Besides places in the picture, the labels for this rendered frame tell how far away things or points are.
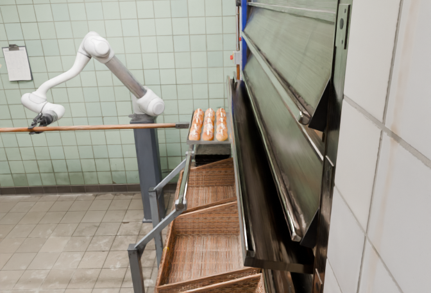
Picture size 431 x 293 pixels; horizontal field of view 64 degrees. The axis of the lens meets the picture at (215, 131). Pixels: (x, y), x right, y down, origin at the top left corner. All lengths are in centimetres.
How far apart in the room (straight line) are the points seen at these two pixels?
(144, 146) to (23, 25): 160
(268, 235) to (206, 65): 262
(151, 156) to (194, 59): 99
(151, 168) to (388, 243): 276
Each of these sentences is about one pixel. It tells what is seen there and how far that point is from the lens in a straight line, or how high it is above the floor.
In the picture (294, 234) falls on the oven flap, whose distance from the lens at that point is 77.
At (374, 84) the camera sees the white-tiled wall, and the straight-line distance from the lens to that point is 47.
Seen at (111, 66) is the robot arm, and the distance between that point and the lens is 260.
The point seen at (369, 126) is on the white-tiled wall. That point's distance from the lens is 48.
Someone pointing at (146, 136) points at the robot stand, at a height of 86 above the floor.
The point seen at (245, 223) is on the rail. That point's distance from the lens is 85.
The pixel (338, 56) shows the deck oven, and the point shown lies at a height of 184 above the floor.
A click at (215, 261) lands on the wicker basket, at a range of 203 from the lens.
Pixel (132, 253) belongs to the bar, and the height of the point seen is 93.
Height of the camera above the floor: 193
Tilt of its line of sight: 21 degrees down
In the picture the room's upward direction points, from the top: 2 degrees counter-clockwise
